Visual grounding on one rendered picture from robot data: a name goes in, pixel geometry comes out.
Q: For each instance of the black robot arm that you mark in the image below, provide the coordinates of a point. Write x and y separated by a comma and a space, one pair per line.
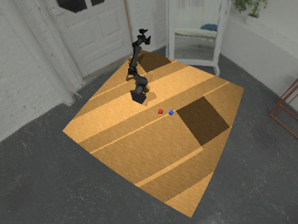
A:
141, 82

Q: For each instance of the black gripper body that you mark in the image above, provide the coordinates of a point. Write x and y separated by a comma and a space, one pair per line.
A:
143, 38

